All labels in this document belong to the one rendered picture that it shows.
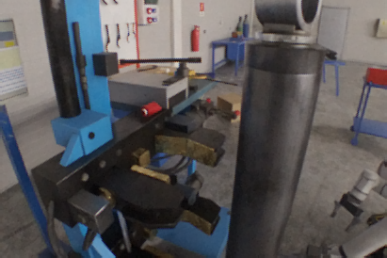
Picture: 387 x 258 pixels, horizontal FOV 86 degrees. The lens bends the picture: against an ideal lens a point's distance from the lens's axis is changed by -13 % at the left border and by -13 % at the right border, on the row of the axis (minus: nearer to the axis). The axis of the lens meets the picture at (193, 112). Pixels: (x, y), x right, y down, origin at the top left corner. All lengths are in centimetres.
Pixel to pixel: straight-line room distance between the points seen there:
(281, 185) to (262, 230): 20
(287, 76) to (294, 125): 13
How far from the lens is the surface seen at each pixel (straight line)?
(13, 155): 154
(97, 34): 112
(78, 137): 88
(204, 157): 107
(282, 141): 65
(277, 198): 77
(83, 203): 83
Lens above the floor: 153
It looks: 23 degrees down
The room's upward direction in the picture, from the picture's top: straight up
